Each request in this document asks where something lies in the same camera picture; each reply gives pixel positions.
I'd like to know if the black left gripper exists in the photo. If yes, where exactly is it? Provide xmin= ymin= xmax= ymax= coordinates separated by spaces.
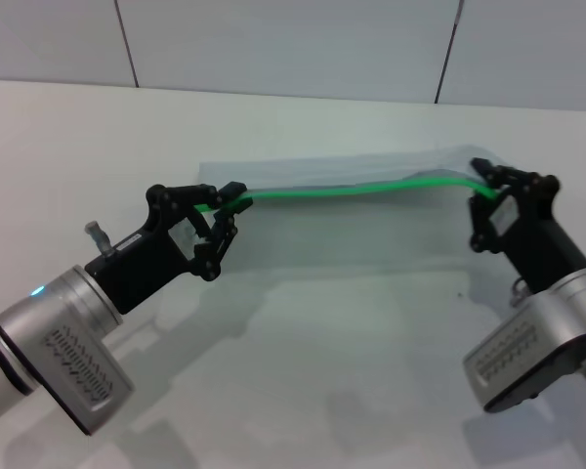
xmin=84 ymin=181 xmax=254 ymax=316

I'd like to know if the right arm metal cable plug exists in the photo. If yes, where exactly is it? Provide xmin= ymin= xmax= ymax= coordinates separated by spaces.
xmin=509 ymin=277 xmax=529 ymax=308

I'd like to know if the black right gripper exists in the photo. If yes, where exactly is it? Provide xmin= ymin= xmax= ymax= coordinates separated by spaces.
xmin=468 ymin=156 xmax=586 ymax=295

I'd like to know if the left arm cable plug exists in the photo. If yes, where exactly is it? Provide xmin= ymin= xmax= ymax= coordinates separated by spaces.
xmin=84 ymin=220 xmax=116 ymax=259

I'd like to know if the clear document bag green zip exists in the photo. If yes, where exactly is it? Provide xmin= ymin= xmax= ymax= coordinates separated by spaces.
xmin=196 ymin=143 xmax=508 ymax=221

